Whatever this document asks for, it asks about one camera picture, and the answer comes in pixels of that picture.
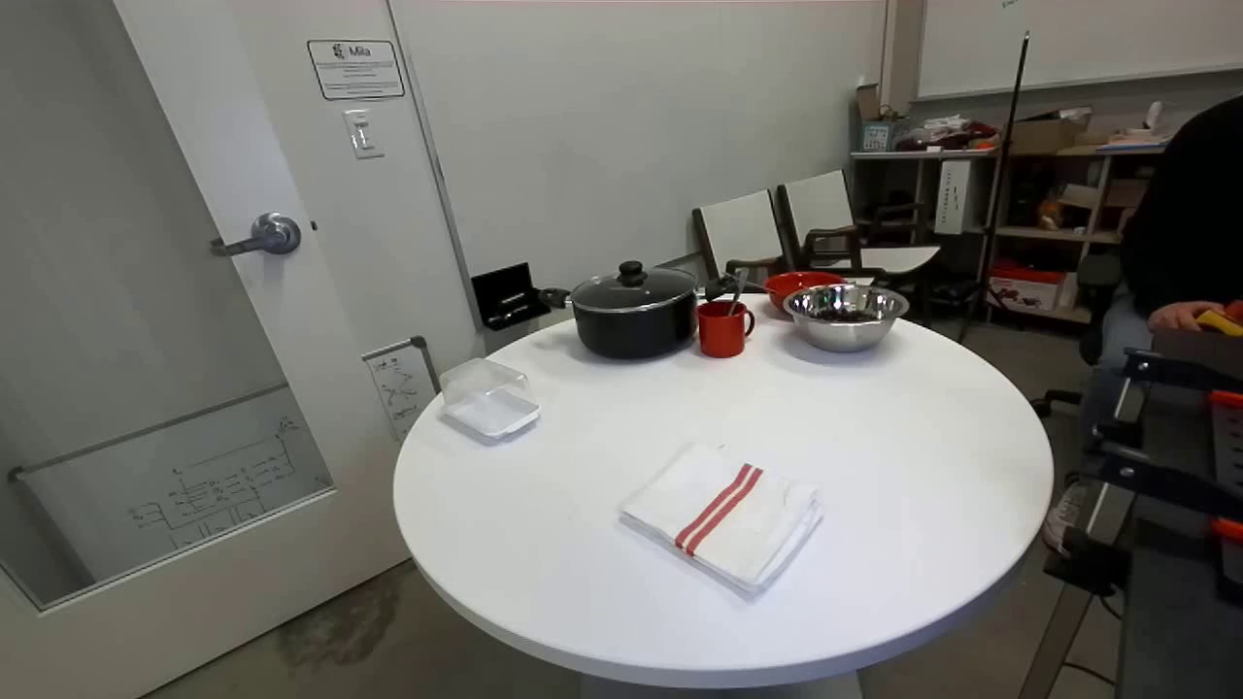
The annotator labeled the black pot with lid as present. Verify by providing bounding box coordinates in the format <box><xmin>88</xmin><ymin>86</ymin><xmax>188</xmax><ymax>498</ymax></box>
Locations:
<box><xmin>573</xmin><ymin>260</ymin><xmax>694</xmax><ymax>360</ymax></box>

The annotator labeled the red mug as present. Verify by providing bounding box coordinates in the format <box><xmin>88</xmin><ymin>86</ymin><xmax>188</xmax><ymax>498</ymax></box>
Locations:
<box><xmin>694</xmin><ymin>304</ymin><xmax>753</xmax><ymax>357</ymax></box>

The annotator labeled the clear plastic container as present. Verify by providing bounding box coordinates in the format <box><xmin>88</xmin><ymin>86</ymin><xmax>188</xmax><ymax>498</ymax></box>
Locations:
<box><xmin>439</xmin><ymin>357</ymin><xmax>541</xmax><ymax>441</ymax></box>

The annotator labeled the steel bowl with beans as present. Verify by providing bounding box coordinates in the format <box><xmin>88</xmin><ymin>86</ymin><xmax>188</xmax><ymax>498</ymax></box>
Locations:
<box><xmin>784</xmin><ymin>283</ymin><xmax>909</xmax><ymax>349</ymax></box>

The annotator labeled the white folding chair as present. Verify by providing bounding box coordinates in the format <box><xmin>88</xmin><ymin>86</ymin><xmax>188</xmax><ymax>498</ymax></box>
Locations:
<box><xmin>694</xmin><ymin>171</ymin><xmax>938</xmax><ymax>288</ymax></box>

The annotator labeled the storage shelf with clutter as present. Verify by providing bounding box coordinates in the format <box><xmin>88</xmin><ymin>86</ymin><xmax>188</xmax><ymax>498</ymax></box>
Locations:
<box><xmin>850</xmin><ymin>115</ymin><xmax>1164</xmax><ymax>327</ymax></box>

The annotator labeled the white door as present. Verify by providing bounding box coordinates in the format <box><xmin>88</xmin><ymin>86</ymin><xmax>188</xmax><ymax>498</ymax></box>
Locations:
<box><xmin>0</xmin><ymin>0</ymin><xmax>399</xmax><ymax>699</ymax></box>

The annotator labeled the black robot cart with clamps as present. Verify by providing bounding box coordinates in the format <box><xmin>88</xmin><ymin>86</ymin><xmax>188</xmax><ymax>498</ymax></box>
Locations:
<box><xmin>1023</xmin><ymin>357</ymin><xmax>1243</xmax><ymax>699</ymax></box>

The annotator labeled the person in black top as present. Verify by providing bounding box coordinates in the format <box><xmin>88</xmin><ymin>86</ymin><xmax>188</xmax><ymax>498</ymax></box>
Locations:
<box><xmin>1083</xmin><ymin>97</ymin><xmax>1243</xmax><ymax>426</ymax></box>

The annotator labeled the black wall file holder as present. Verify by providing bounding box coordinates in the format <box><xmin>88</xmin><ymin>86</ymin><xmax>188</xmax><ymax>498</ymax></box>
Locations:
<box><xmin>473</xmin><ymin>262</ymin><xmax>549</xmax><ymax>331</ymax></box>

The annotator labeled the small whiteboard leaning on wall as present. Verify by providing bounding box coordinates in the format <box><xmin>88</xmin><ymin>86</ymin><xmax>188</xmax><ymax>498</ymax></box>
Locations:
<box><xmin>365</xmin><ymin>336</ymin><xmax>439</xmax><ymax>440</ymax></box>

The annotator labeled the silver door handle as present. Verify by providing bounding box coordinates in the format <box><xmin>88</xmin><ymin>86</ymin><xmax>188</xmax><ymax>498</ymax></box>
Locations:
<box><xmin>211</xmin><ymin>215</ymin><xmax>303</xmax><ymax>256</ymax></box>

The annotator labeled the wall sign and light switch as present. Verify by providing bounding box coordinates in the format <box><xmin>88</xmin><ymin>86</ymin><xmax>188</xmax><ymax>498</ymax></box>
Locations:
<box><xmin>306</xmin><ymin>39</ymin><xmax>403</xmax><ymax>159</ymax></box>

